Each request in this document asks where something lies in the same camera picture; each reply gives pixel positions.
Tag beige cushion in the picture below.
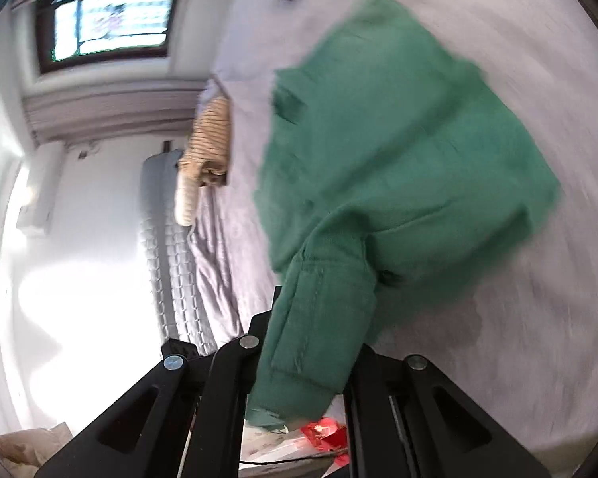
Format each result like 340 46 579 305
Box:
0 423 75 469

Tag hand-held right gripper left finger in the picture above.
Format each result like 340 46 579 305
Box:
32 286 282 478

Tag white air conditioner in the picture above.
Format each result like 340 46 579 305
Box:
15 144 65 237

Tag cream pillow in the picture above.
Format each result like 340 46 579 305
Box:
174 169 203 227

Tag green work jacket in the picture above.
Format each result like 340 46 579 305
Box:
244 0 561 431

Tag lavender fleece blanket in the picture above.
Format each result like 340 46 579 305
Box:
189 0 598 474

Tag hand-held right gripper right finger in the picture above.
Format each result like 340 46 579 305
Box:
343 343 551 478

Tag red shiny packet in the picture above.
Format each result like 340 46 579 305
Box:
299 418 352 459

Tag grey curtain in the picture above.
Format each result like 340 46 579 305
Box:
22 80 210 145

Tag window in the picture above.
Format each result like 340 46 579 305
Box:
35 0 185 75

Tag black cable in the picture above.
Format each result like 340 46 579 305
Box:
239 457 322 467

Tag beige striped cloth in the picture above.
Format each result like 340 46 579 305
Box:
178 94 232 187

